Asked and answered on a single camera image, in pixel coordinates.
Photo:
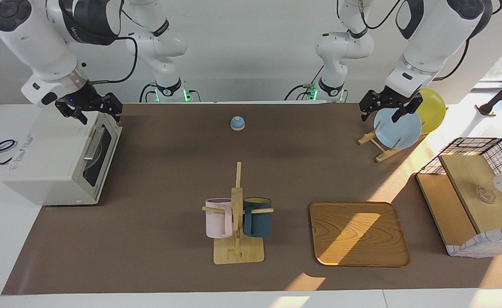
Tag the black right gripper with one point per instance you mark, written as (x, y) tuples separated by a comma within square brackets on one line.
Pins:
[(84, 98)]

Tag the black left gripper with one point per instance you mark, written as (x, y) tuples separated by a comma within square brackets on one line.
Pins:
[(390, 98)]

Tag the white toaster oven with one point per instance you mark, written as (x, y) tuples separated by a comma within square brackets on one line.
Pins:
[(50, 158)]

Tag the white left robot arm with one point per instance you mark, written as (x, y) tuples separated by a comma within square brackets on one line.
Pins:
[(430, 38)]

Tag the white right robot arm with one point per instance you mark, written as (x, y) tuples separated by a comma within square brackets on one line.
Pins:
[(41, 47)]

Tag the light blue plate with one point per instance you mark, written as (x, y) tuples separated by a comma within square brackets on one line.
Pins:
[(398, 130)]

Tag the yellow plate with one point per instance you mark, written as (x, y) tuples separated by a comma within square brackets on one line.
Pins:
[(432, 109)]

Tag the wooden plate rack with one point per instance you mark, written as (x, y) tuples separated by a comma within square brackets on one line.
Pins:
[(385, 155)]

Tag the olive-toned wooden board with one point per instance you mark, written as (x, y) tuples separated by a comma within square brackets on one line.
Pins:
[(473, 179)]

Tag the black rod stand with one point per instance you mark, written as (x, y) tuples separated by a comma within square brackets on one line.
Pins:
[(501, 94)]

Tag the orange-toned wooden board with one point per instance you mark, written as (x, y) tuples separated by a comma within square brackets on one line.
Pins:
[(445, 209)]

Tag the clear glass knob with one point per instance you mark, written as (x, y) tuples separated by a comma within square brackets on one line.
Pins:
[(486, 195)]

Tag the wooden serving tray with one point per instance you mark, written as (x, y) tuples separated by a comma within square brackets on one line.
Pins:
[(358, 235)]

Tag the brown table mat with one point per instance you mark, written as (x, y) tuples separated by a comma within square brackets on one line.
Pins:
[(148, 239)]

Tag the small blue call bell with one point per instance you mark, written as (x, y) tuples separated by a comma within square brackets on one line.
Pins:
[(237, 123)]

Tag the pink mug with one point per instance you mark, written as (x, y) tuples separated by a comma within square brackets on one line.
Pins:
[(217, 220)]

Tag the dark blue mug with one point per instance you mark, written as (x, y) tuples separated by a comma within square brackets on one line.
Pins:
[(257, 222)]

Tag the wooden mug rack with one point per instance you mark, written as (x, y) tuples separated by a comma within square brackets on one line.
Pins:
[(238, 252)]

